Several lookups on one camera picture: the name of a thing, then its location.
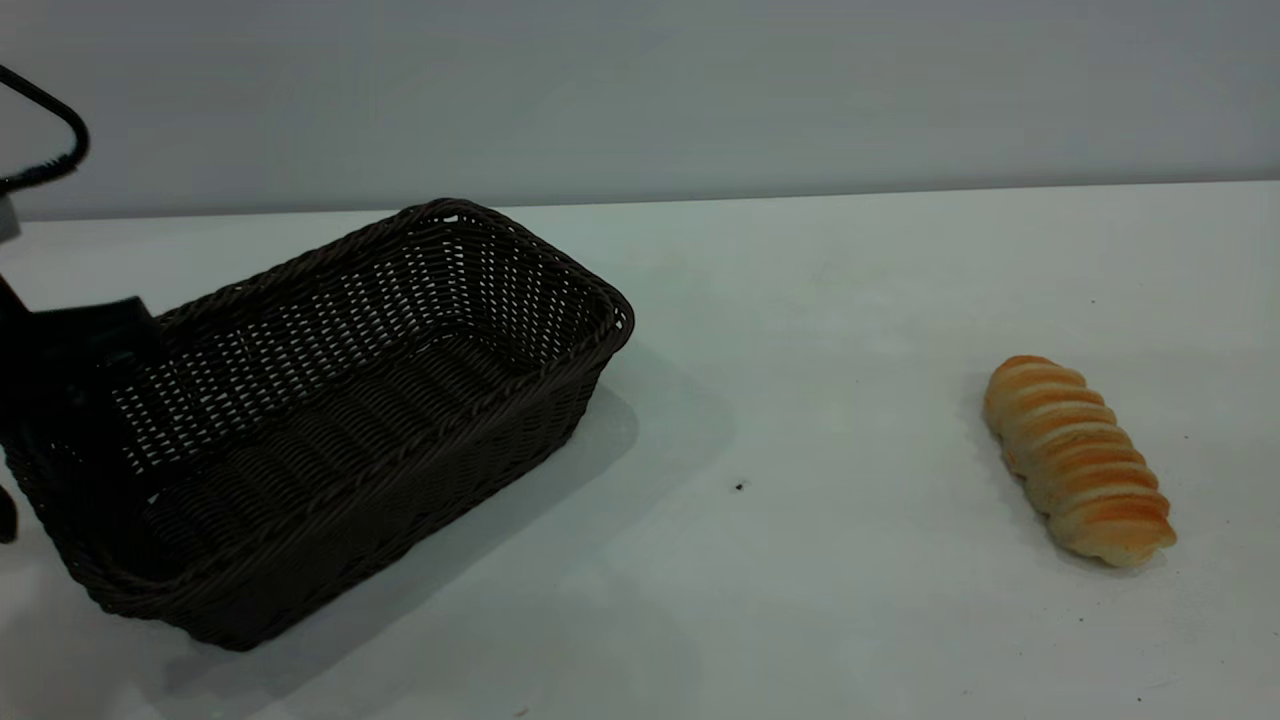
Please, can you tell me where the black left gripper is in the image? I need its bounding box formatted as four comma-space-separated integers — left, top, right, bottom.
0, 275, 163, 546

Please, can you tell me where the dark brown woven basket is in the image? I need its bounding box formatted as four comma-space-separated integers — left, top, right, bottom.
5, 198, 636, 653

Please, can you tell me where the ridged golden bread roll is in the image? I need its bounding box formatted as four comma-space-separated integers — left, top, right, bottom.
983, 355, 1178, 569

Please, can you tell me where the black looped cable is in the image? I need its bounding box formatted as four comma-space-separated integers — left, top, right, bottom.
0, 64, 91, 197

